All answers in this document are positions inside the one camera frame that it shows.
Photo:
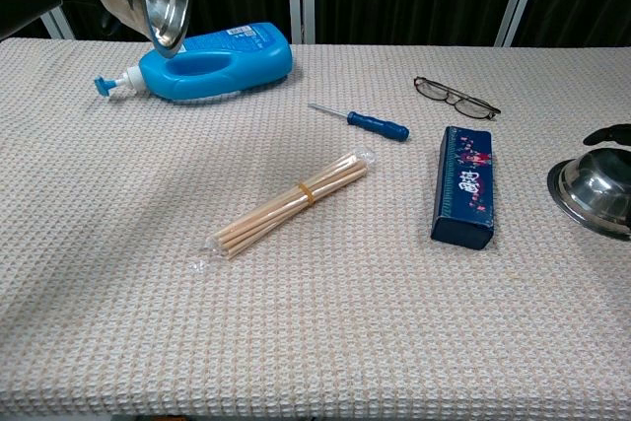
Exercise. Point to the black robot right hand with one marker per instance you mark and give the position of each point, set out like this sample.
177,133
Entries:
611,134

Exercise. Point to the yellow rubber band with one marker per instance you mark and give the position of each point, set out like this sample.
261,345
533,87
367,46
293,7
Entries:
306,193

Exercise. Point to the wooden chopsticks plastic pack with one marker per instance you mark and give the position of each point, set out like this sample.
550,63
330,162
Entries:
291,201

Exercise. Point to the beige waffle tablecloth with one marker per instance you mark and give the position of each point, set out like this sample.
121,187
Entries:
315,317

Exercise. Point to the dark framed eyeglasses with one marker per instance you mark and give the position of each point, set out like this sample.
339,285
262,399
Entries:
466,106

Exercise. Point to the dark blue printed box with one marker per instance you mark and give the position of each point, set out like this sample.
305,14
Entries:
466,184

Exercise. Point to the blue detergent pump bottle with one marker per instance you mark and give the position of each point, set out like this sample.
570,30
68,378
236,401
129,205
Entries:
236,63

